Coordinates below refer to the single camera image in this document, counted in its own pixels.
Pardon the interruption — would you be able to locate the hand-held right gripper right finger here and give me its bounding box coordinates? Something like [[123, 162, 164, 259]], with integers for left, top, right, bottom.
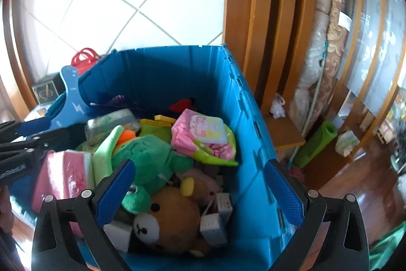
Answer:
[[264, 159, 371, 271]]

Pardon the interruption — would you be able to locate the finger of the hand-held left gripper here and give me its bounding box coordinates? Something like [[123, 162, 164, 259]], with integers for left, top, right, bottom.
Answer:
[[0, 117, 54, 145], [0, 125, 87, 164]]

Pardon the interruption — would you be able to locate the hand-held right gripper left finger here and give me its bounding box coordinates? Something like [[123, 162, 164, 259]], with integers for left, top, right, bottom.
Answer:
[[32, 158, 137, 271]]

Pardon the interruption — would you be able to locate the pink white tissue pack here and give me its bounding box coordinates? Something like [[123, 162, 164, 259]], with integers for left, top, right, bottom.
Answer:
[[32, 149, 96, 238]]

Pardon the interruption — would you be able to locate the blue foam boomerang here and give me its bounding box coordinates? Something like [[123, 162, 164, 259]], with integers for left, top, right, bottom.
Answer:
[[44, 65, 88, 132]]

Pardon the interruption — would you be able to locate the pastel soft packet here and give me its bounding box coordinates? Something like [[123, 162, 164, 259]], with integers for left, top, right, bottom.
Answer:
[[171, 108, 238, 167]]

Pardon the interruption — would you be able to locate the blue plastic storage bin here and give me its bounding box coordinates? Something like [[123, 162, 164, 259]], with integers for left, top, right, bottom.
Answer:
[[9, 43, 305, 271]]

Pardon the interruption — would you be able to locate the green frog plush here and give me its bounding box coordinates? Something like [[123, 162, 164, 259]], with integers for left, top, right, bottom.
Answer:
[[92, 125, 194, 214]]

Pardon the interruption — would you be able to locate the green rolled mat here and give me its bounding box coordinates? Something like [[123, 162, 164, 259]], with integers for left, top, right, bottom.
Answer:
[[292, 120, 338, 168]]

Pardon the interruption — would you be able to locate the brown bear plush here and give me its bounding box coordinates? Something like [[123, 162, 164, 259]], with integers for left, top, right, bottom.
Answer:
[[128, 177, 223, 259]]

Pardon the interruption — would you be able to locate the low wooden stool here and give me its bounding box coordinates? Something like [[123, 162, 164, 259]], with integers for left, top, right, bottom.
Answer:
[[263, 114, 307, 149]]

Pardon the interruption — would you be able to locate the grey white small box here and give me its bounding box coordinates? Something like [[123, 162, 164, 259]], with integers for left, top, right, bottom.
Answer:
[[200, 213, 228, 245], [211, 193, 233, 217]]

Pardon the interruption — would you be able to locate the green white tissue packet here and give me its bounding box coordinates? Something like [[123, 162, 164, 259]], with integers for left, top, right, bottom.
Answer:
[[334, 130, 360, 157]]

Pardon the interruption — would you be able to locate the red plastic carry case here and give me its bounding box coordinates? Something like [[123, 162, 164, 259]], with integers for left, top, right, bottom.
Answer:
[[70, 48, 107, 75]]

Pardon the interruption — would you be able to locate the pink plush toy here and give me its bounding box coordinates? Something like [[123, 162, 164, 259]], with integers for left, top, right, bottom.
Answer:
[[176, 168, 223, 195]]

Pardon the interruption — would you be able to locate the yellow plastic piece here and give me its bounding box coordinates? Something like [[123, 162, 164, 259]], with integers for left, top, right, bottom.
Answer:
[[140, 115, 177, 133]]

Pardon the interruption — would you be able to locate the white plastic bag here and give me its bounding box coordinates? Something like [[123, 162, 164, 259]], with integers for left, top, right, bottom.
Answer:
[[269, 93, 286, 117]]

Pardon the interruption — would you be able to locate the teal mop pole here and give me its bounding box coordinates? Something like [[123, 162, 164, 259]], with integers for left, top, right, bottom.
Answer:
[[287, 42, 327, 183]]

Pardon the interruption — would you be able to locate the red black soft item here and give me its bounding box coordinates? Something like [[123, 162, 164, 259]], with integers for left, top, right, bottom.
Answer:
[[168, 97, 197, 114]]

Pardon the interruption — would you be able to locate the green cloth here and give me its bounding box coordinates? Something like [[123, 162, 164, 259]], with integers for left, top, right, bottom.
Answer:
[[369, 220, 406, 271]]

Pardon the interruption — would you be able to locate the white rolled carpet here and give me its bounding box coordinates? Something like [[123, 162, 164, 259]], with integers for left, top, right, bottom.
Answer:
[[292, 0, 332, 145]]

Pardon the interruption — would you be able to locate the patterned rolled carpet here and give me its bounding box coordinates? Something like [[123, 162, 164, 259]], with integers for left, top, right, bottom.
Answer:
[[303, 0, 356, 132]]

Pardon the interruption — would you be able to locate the frosted glass sliding door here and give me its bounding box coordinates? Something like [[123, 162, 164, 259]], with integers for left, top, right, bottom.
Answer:
[[336, 0, 406, 119]]

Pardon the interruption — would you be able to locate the dark gift bag gold handle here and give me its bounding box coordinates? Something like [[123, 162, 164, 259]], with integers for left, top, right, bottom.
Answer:
[[32, 74, 65, 105]]

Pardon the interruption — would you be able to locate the brown wooden frame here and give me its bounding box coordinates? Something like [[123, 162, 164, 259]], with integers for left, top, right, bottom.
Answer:
[[0, 0, 37, 113]]

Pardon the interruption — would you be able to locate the wooden door frame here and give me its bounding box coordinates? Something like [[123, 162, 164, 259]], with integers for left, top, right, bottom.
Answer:
[[222, 0, 318, 119]]

